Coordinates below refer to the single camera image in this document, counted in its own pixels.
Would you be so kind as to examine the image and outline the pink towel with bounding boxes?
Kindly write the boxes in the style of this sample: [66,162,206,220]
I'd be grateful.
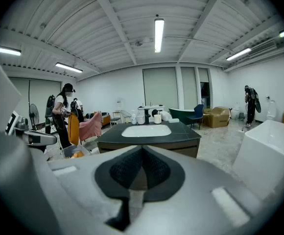
[79,111,103,141]

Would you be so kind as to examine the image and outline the white cabinet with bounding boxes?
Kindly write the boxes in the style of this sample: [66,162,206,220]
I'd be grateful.
[138,105,165,117]

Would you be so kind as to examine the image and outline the ceiling air conditioner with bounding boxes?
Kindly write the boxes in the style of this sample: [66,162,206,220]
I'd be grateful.
[248,40,278,56]

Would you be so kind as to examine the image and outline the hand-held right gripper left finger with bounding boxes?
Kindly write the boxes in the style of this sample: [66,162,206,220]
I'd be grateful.
[47,145,144,235]

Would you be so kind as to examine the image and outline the large cardboard box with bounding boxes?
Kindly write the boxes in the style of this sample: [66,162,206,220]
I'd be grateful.
[203,106,231,129]

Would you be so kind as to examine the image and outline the black sink faucet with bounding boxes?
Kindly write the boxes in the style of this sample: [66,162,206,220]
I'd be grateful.
[143,108,152,125]

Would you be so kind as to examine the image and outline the blue chair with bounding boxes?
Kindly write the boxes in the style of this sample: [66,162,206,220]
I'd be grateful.
[186,104,205,130]

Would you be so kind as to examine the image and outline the black top vanity cabinet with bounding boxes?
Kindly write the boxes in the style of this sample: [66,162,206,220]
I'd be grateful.
[95,121,202,159]

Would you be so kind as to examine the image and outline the wooden stool chair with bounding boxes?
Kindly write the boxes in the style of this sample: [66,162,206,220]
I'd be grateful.
[110,111,122,127]

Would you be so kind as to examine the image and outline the sofa with orange cushions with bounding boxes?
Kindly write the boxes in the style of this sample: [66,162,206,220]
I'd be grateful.
[93,111,111,127]

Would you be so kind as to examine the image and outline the black standing fan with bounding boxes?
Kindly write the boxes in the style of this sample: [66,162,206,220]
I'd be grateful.
[28,103,40,131]

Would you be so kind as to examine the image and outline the orange towel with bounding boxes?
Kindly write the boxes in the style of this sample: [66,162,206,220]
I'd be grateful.
[68,113,80,146]

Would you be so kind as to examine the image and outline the white basket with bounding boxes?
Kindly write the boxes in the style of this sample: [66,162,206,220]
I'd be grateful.
[60,144,91,160]

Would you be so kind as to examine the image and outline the gold wire chair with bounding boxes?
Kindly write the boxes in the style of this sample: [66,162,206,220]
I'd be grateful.
[120,110,132,124]

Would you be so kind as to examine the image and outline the white sink basin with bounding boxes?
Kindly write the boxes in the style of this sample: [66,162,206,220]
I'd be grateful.
[121,124,172,138]

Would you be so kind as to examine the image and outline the grey window blind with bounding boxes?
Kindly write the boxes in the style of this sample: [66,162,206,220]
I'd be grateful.
[142,67,179,110]
[180,67,198,110]

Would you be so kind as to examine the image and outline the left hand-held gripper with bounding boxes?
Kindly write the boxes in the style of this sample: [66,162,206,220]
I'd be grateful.
[4,110,58,147]

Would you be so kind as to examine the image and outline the white toilet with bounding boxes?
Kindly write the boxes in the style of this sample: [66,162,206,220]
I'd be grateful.
[231,102,241,120]

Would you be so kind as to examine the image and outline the white bathtub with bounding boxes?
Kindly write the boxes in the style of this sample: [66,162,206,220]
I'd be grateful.
[232,119,284,200]

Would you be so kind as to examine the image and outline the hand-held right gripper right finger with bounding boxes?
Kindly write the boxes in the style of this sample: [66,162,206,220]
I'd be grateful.
[142,145,265,235]

